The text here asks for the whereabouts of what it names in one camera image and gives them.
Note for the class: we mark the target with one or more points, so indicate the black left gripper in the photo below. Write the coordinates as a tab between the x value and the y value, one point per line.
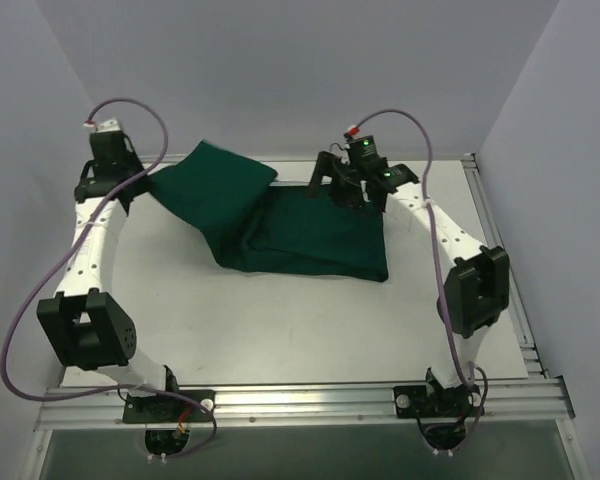
131	185

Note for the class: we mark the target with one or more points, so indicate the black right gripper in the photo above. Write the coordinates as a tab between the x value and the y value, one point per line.
337	176

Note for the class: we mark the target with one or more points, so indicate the green surgical drape cloth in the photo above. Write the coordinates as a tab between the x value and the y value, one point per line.
254	226

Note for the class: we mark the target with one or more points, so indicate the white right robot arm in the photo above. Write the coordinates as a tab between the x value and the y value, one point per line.
472	279

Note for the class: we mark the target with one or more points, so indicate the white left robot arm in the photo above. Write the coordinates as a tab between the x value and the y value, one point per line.
87	328

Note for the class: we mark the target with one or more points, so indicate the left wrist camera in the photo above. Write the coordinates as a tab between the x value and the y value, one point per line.
106	126

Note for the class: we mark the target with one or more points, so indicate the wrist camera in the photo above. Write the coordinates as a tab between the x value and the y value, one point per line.
106	126
362	149

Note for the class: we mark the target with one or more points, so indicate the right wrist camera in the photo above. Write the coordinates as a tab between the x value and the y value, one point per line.
362	149

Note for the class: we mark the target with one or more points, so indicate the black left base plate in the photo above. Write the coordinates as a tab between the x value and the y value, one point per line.
156	409

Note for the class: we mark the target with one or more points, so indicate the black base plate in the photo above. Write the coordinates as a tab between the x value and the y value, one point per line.
425	401
156	409

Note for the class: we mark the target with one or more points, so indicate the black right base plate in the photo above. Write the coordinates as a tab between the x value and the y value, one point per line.
425	401

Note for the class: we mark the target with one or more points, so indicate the aluminium front rail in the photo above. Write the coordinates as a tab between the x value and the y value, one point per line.
535	398

